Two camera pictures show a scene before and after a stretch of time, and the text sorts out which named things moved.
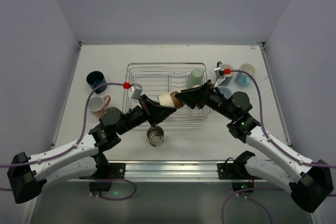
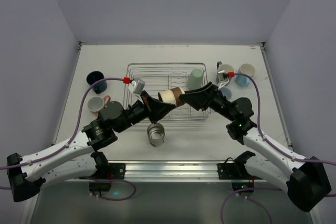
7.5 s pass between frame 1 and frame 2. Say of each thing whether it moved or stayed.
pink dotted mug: stayed
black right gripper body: stayed
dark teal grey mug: moved
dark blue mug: stayed
